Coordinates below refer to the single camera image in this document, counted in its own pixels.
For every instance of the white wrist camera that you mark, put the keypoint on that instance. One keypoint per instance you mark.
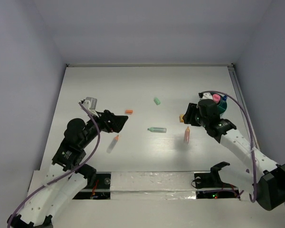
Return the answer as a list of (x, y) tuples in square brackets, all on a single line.
[(89, 103), (205, 96)]

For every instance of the teal round organizer container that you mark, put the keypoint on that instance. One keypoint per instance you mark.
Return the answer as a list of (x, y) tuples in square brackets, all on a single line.
[(222, 107)]

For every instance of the aluminium rail right edge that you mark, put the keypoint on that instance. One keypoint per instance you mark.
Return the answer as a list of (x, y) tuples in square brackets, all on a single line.
[(240, 99)]

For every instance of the pink cap bottle in organizer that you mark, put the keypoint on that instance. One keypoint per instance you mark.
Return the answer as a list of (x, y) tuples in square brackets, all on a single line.
[(216, 98)]

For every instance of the mint green eraser cap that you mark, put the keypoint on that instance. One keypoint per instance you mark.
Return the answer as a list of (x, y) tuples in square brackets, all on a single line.
[(157, 101)]

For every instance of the yellow orange eraser cap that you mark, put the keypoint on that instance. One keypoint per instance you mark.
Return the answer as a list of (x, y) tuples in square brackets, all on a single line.
[(181, 118)]

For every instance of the green pencil-shaped clear case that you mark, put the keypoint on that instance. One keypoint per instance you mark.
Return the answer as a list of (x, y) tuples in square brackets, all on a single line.
[(157, 130)]

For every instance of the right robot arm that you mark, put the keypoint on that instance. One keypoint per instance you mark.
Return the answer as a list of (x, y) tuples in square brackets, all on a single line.
[(264, 178)]

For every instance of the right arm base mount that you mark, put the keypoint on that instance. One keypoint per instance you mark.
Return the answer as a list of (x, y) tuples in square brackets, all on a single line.
[(209, 185)]

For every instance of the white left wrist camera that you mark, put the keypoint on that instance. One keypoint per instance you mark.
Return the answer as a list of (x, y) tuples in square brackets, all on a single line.
[(89, 103)]

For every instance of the pink orange pencil-shaped case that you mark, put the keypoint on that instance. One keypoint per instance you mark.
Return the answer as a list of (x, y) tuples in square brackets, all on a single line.
[(187, 136)]

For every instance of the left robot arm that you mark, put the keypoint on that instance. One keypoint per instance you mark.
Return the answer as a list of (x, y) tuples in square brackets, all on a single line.
[(68, 173)]

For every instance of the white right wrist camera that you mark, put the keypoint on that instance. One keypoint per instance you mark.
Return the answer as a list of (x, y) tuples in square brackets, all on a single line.
[(205, 96)]

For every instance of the orange tip clear pencil case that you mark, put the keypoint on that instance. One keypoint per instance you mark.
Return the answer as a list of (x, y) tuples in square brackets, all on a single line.
[(113, 144)]

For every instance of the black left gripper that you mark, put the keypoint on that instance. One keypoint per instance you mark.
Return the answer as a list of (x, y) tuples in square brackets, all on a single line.
[(117, 122)]

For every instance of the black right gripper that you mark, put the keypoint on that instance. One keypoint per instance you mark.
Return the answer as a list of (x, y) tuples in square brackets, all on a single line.
[(192, 109)]

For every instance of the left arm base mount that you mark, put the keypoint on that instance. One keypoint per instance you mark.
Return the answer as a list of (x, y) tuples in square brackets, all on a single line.
[(101, 188)]

